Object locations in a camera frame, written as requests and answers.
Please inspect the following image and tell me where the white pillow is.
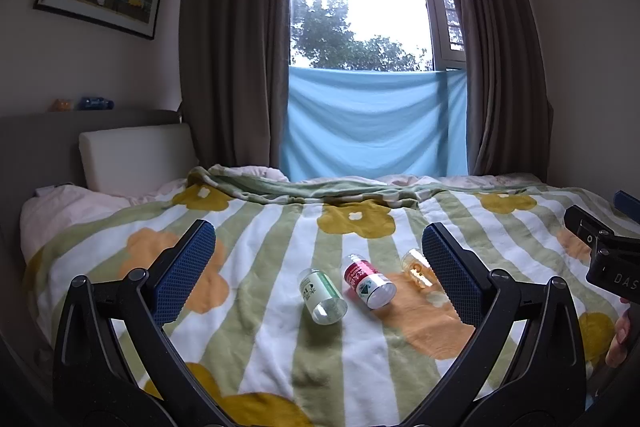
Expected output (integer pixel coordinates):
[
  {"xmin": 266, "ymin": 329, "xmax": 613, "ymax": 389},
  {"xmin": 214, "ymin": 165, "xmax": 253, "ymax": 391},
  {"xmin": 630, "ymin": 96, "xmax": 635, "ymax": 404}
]
[{"xmin": 78, "ymin": 123, "xmax": 199, "ymax": 198}]

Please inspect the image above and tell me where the green label clear cup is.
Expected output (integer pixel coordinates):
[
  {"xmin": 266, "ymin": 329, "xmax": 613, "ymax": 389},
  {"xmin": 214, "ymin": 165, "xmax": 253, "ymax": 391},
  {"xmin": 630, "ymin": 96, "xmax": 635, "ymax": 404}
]
[{"xmin": 298, "ymin": 268, "xmax": 349, "ymax": 326}]

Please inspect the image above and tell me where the brown curtain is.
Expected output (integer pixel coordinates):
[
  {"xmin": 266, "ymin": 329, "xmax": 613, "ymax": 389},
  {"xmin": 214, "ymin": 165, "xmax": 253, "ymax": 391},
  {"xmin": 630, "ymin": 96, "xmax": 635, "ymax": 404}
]
[
  {"xmin": 434, "ymin": 0, "xmax": 555, "ymax": 178},
  {"xmin": 178, "ymin": 0, "xmax": 296, "ymax": 180}
]

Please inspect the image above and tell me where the yellow clear cup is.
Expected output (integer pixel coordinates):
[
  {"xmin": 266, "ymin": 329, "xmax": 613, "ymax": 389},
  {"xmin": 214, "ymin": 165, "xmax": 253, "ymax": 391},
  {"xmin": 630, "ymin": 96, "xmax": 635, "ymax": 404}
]
[{"xmin": 400, "ymin": 248, "xmax": 444, "ymax": 292}]

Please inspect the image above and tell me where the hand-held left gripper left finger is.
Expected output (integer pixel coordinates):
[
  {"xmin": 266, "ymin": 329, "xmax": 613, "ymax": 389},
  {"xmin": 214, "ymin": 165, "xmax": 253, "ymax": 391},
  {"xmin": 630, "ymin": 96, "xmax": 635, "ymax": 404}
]
[{"xmin": 52, "ymin": 219, "xmax": 237, "ymax": 427}]

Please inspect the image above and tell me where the tree outside window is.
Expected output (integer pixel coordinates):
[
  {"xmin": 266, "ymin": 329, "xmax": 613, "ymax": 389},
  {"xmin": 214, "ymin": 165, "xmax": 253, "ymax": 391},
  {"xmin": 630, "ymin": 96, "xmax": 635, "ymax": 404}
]
[{"xmin": 291, "ymin": 0, "xmax": 434, "ymax": 73}]

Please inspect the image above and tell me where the grey headboard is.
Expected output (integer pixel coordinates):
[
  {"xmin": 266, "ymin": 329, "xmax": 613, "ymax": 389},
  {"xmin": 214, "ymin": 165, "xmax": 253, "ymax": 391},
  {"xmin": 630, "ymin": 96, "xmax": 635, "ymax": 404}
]
[{"xmin": 0, "ymin": 109, "xmax": 184, "ymax": 240}]

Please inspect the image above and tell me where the person's right hand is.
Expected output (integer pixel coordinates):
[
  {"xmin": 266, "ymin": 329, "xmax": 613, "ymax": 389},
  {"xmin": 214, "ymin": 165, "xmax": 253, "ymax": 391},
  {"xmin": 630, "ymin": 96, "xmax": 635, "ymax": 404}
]
[{"xmin": 604, "ymin": 299, "xmax": 640, "ymax": 369}]

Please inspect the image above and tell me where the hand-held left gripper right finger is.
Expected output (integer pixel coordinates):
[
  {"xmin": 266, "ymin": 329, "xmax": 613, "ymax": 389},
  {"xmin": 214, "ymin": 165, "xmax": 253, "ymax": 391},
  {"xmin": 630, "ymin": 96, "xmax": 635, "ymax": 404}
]
[{"xmin": 399, "ymin": 222, "xmax": 587, "ymax": 427}]

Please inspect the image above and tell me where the light blue cloth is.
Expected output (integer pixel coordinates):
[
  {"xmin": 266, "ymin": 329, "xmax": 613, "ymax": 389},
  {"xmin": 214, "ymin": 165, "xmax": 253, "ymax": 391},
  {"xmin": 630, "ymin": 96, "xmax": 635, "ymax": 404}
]
[{"xmin": 279, "ymin": 66, "xmax": 470, "ymax": 182}]

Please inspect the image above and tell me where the floral striped blanket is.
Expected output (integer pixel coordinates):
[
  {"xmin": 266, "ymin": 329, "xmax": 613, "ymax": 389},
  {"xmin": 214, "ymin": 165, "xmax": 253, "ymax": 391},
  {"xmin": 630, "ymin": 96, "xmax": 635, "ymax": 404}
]
[{"xmin": 27, "ymin": 166, "xmax": 640, "ymax": 427}]

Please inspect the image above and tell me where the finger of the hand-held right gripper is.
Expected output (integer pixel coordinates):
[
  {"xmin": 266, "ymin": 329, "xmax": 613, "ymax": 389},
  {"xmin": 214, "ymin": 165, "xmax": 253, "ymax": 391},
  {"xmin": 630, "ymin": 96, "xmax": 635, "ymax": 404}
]
[
  {"xmin": 614, "ymin": 190, "xmax": 640, "ymax": 214},
  {"xmin": 563, "ymin": 205, "xmax": 616, "ymax": 253}
]

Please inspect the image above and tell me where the red label clear cup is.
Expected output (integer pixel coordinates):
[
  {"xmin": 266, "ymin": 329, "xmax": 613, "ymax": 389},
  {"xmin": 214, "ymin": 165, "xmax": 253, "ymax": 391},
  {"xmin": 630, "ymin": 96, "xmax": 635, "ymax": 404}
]
[{"xmin": 343, "ymin": 253, "xmax": 398, "ymax": 311}]

